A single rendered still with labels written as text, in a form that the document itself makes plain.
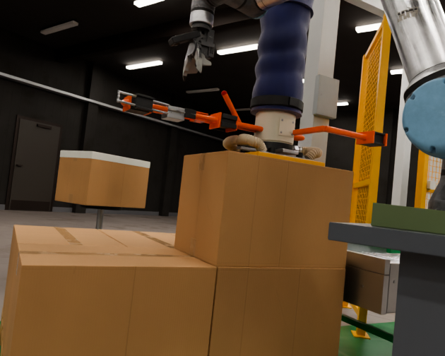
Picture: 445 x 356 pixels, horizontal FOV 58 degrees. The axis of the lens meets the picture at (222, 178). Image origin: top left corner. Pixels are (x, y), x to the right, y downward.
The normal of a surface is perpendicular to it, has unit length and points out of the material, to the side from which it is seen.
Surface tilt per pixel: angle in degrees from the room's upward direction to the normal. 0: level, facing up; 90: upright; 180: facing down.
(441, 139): 95
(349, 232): 90
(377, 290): 90
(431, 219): 90
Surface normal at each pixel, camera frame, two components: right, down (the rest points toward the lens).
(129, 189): 0.82, 0.06
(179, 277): 0.47, 0.00
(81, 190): -0.56, -0.10
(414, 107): -0.72, -0.03
